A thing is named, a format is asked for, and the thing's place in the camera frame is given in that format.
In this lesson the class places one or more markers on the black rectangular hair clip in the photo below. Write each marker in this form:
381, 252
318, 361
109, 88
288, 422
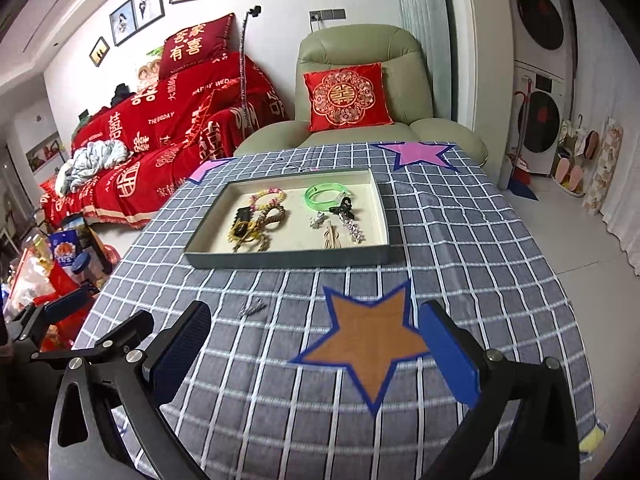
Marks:
241, 222

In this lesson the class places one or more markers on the pink star rhinestone clip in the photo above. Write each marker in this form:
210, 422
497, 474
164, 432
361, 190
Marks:
351, 226

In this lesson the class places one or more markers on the red bedspread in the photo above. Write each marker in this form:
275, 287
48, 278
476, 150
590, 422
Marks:
202, 112

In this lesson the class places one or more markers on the red bed pillow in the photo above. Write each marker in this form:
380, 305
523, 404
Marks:
196, 44

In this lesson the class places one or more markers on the green recliner armchair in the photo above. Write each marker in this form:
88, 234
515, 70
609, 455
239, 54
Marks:
407, 90

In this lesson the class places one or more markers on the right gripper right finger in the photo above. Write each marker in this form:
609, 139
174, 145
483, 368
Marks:
467, 368

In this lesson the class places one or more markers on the framed wall photo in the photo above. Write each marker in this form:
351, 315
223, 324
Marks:
133, 16

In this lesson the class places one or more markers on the small silver earring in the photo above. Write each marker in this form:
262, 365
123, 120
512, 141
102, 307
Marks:
252, 307

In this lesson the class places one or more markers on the grey checked tablecloth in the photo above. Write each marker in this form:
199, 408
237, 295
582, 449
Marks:
245, 411

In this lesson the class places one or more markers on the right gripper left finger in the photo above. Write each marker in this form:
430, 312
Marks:
161, 368

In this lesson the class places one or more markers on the red embroidered cushion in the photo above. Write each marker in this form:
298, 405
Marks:
347, 97

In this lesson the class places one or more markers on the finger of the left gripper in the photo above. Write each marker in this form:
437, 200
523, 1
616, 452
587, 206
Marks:
127, 335
60, 309

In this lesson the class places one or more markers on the pink star sticker far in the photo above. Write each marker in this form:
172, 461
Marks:
413, 153

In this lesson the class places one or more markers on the cream jewelry tray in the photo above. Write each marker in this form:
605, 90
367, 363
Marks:
290, 242

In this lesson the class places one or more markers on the orange star sticker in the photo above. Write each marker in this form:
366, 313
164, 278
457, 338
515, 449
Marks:
369, 339

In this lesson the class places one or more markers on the washing machine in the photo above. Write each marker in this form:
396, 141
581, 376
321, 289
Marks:
542, 44

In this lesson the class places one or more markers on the black claw hair clip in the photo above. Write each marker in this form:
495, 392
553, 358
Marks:
344, 209

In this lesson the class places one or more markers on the beige hair clip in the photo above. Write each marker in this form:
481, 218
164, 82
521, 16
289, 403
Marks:
331, 238

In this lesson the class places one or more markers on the grey white crumpled cloth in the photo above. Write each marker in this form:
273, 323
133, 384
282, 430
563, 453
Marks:
87, 162

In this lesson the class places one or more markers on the silver dangling earring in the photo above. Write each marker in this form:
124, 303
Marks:
317, 220

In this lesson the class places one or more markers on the green translucent bangle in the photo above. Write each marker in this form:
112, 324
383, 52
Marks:
325, 196

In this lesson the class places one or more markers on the blue snack box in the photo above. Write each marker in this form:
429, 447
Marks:
65, 247

